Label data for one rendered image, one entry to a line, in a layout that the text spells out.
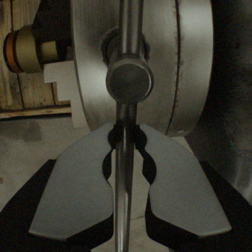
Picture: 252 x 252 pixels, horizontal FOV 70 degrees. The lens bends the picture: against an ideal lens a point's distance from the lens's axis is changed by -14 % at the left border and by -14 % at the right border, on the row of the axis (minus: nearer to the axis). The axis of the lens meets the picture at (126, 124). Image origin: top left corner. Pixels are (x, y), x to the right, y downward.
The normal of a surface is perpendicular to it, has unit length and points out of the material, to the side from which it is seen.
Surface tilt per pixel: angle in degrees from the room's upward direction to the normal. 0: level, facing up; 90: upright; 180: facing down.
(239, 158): 49
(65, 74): 10
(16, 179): 0
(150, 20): 5
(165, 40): 2
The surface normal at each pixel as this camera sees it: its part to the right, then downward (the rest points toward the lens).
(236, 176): -0.73, 0.31
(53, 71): 0.02, 0.23
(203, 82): 0.04, 0.60
